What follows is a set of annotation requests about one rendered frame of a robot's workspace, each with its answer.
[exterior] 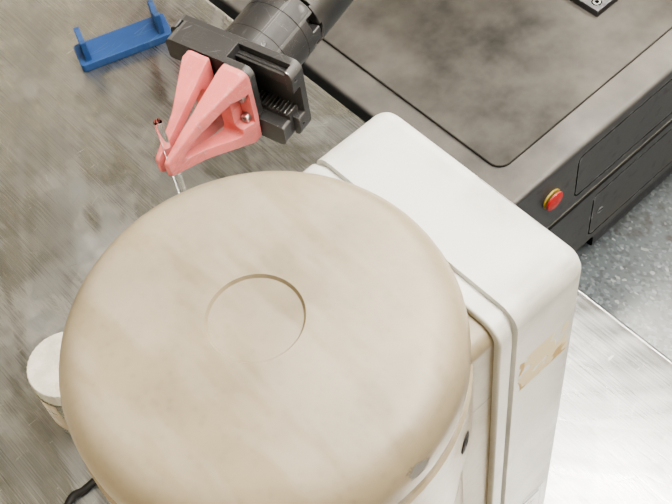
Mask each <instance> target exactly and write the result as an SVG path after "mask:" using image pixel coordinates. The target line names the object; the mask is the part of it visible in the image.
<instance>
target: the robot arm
mask: <svg viewBox="0 0 672 504"><path fill-rule="evenodd" d="M353 1H354V0H251V1H250V2H249V3H248V4H247V6H246V7H245V8H244V9H243V10H242V11H241V13H240V14H239V15H238V16H237V17H236V18H235V20H234V21H233V22H232V23H231V24H230V25H229V26H228V28H227V29H226V30H223V29H220V28H218V27H215V26H213V25H210V24H208V23H206V22H203V21H201V20H198V19H196V18H193V17H191V16H188V15H186V14H182V15H181V16H180V17H179V18H178V19H177V21H176V22H175V23H174V24H173V25H172V26H171V32H172V34H171V35H170V36H169V37H168V38H167V39H166V45H167V48H168V51H169V54H170V56H171V57H172V58H175V59H177V60H179V61H181V65H180V71H179V76H178V81H177V86H176V92H175V97H174V102H173V108H172V113H171V116H170V119H169V122H168V124H167V127H166V133H167V136H168V139H169V142H170V145H171V147H172V150H171V152H170V153H169V155H168V157H167V159H166V158H165V155H164V152H163V149H162V147H161V144H160V146H159V149H158V152H157V155H156V158H155V160H156V163H157V165H158V168H159V170H160V171H161V172H165V171H166V170H167V173H168V175H170V176H175V175H177V174H179V173H181V172H183V171H185V170H186V169H188V168H190V167H192V166H194V165H196V164H198V163H200V162H202V161H204V160H206V159H209V158H211V157H214V156H217V155H220V154H223V153H226V152H229V151H232V150H235V149H238V148H240V147H243V146H246V145H249V144H252V143H255V142H257V140H258V139H259V138H260V137H261V135H262V136H264V137H267V138H269V139H271V140H273V141H276V142H278V143H280V144H286V143H287V142H288V140H289V139H290V138H291V136H292V135H293V134H294V133H295V131H296V133H297V134H301V133H302V132H303V130H304V129H305V128H306V126H307V125H308V124H309V123H310V121H311V113H310V108H309V102H308V97H307V91H306V86H305V80H304V75H303V69H302V66H301V65H302V64H303V63H304V62H305V60H306V59H307V58H308V57H309V55H310V54H311V53H312V52H313V50H314V49H315V48H316V46H317V44H318V43H320V42H321V40H322V39H323V38H324V37H325V35H326V34H327V33H328V32H329V30H330V29H331V28H332V27H333V26H334V24H335V23H336V22H337V21H338V19H339V18H340V17H341V16H342V14H343V13H344V12H345V11H346V9H347V8H348V7H349V6H350V4H351V3H352V2H353ZM195 101H196V102H197V104H196V107H195V110H194V111H193V113H192V115H191V116H190V118H189V120H188V122H187V123H186V125H185V127H184V124H185V122H186V120H187V118H188V116H189V114H190V112H191V110H192V108H193V106H194V103H195ZM223 126H224V128H223V129H222V130H221V131H220V132H218V133H216V132H217V131H218V130H220V129H221V128H222V127H223ZM183 127H184V128H183ZM182 129H183V130H182ZM181 131H182V132H181ZM215 133H216V134H215ZM213 134H215V135H213ZM212 135H213V136H212ZM211 136H212V137H211ZM209 137H210V138H209Z"/></svg>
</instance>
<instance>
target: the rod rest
mask: <svg viewBox="0 0 672 504"><path fill-rule="evenodd" d="M147 4H148V7H149V10H150V13H151V17H149V18H146V19H143V20H141V21H138V22H135V23H133V24H130V25H127V26H125V27H122V28H119V29H117V30H114V31H111V32H108V33H106V34H103V35H100V36H98V37H95V38H92V39H90V40H87V41H85V40H84V38H83V36H82V34H81V31H80V29H79V27H75V28H73V30H74V32H75V35H76V37H77V40H78V42H79V44H76V45H75V46H74V51H75V53H76V55H77V58H78V60H79V63H80V65H81V67H82V70H83V71H84V72H88V71H91V70H94V69H96V68H99V67H102V66H104V65H107V64H110V63H112V62H115V61H118V60H120V59H123V58H126V57H128V56H131V55H134V54H136V53H139V52H142V51H144V50H147V49H149V48H152V47H155V46H157V45H160V44H163V43H165V42H166V39H167V38H168V37H169V36H170V35H171V34H172V32H171V28H170V26H169V24H168V22H167V20H166V18H165V16H164V14H162V13H160V14H159V12H157V10H156V7H155V5H154V2H153V0H148V1H147Z"/></svg>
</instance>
